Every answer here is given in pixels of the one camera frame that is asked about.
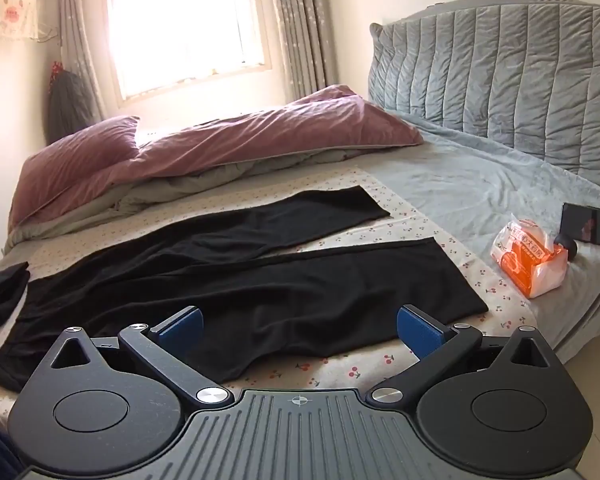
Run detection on cherry print sheet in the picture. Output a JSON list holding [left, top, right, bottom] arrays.
[[0, 167, 536, 392]]

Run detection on grey star curtain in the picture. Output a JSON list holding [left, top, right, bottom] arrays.
[[57, 0, 106, 122], [274, 0, 338, 101]]

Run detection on grey bed sheet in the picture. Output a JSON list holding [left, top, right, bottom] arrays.
[[356, 116, 600, 362]]

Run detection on black phone on stand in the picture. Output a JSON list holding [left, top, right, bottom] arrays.
[[554, 203, 600, 262]]

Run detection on grey star curtain left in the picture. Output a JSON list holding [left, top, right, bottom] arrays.
[[57, 0, 106, 122]]

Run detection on orange tissue pack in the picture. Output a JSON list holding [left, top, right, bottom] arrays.
[[490, 216, 569, 299]]

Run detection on grey star curtain right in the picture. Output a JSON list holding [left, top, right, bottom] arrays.
[[274, 0, 338, 101]]

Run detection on mauve velvet duvet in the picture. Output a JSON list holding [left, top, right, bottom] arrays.
[[8, 86, 422, 232]]

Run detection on bright window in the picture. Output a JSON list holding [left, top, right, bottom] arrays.
[[105, 0, 271, 103]]

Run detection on folded black garment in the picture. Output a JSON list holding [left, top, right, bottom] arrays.
[[0, 262, 30, 327]]

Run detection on grey quilted headboard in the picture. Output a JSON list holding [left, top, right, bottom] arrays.
[[368, 0, 600, 186]]

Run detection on black pants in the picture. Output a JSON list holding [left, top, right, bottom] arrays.
[[0, 186, 486, 392]]

